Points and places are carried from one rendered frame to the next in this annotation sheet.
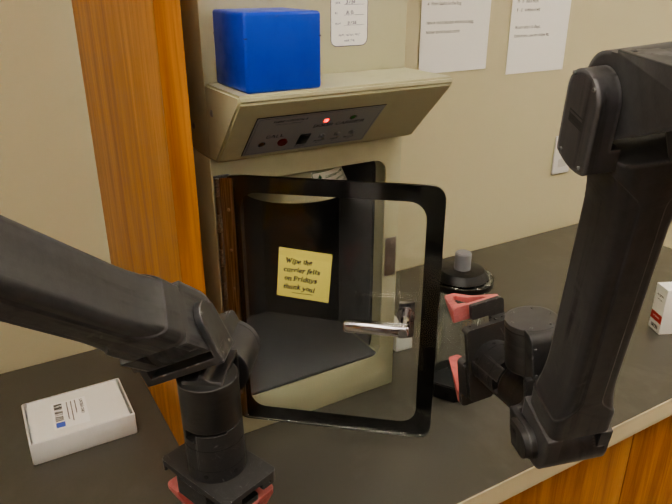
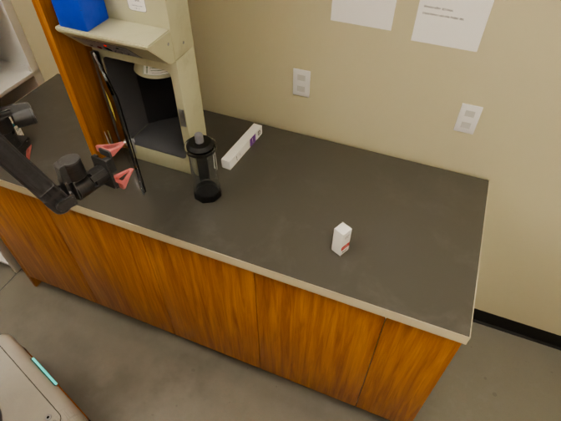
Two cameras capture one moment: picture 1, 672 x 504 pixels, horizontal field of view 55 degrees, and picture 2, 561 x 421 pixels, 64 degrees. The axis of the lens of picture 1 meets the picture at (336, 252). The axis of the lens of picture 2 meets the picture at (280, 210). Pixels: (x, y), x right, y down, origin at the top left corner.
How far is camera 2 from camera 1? 1.46 m
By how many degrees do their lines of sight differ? 48
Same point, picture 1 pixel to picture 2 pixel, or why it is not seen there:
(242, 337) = (22, 113)
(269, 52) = (63, 12)
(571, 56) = (490, 44)
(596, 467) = (229, 269)
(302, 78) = (78, 26)
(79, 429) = not seen: hidden behind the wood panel
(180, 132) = (48, 32)
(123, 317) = not seen: outside the picture
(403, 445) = (154, 196)
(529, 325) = (63, 160)
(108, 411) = not seen: hidden behind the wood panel
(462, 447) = (164, 212)
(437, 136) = (346, 65)
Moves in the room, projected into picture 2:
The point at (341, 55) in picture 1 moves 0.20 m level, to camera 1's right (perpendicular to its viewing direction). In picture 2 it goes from (135, 14) to (168, 40)
